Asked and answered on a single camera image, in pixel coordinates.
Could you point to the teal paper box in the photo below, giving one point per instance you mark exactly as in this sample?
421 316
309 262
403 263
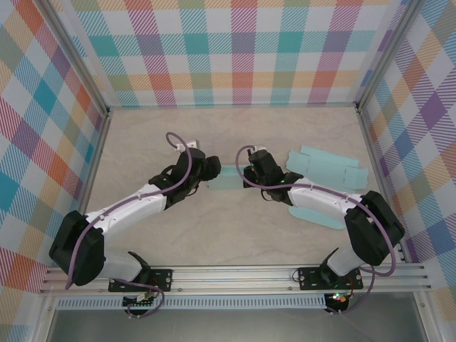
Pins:
327 167
228 178

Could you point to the aluminium right side rail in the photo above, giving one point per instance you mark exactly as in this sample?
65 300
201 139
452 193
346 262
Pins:
367 135

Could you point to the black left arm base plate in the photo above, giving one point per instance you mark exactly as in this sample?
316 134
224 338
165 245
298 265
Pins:
164 279

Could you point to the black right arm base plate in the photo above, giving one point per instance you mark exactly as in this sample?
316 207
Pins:
306 279

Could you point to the aluminium left frame post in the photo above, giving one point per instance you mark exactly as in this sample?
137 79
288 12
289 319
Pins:
73 53

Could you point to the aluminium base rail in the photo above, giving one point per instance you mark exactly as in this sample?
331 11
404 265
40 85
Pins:
231 279

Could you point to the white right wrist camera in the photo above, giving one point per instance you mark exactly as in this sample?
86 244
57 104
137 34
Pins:
259 148

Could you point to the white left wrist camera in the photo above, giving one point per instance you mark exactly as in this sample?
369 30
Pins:
192 144

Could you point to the grey metal panel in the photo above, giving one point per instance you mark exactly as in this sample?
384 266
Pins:
231 326

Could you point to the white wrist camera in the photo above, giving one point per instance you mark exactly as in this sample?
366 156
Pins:
192 144
259 148

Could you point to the aluminium left side rail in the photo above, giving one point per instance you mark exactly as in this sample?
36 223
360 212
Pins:
93 171

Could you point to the aluminium frame post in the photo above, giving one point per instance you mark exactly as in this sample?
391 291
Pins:
73 53
387 46

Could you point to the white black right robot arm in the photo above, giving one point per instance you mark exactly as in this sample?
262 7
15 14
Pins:
313 203

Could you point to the aluminium right frame post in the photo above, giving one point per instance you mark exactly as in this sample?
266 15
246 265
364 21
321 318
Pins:
387 46

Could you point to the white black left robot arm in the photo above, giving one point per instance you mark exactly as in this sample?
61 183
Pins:
135 210

